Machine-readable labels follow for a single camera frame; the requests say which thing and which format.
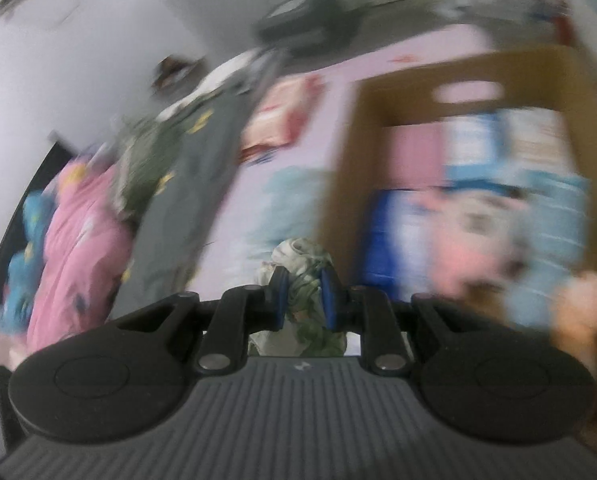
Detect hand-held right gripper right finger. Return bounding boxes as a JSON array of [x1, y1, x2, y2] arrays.
[[319, 266, 471, 376]]

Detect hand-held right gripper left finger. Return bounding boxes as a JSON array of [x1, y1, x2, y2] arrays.
[[116, 266, 292, 376]]

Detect green and white scrunchie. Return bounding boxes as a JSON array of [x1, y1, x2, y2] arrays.
[[248, 237, 349, 358]]

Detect brown cardboard box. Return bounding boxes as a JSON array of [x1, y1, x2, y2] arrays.
[[318, 45, 597, 411]]

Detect peach soft object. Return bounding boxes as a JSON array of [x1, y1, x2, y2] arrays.
[[553, 270, 597, 361]]

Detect blue packet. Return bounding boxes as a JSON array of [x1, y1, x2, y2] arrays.
[[361, 190, 444, 286]]

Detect pink and white plush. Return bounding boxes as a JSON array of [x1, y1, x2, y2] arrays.
[[418, 190, 529, 306]]

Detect pink folded item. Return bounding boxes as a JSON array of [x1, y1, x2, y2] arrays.
[[385, 125, 446, 191]]

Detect red and cream wet wipes pack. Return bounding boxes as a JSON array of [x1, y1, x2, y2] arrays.
[[238, 75, 324, 163]]

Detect green leaf-print pillow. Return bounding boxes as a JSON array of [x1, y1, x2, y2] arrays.
[[111, 110, 189, 221]]

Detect pink quilt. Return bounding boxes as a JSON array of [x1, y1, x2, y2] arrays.
[[26, 155, 139, 356]]

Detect pale blue striped cloth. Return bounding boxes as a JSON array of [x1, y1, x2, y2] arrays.
[[508, 175, 591, 331]]

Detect white and blue box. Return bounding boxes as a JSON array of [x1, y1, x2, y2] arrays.
[[445, 110, 569, 186]]

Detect blue spotted plush cloth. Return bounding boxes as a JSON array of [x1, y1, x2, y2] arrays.
[[0, 190, 59, 333]]

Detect pink bed sheet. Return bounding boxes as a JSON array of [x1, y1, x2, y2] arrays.
[[198, 22, 499, 301]]

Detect black round appliance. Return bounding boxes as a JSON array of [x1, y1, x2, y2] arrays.
[[256, 0, 364, 56]]

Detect dark wall ornament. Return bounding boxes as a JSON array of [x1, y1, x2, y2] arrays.
[[153, 55, 204, 93]]

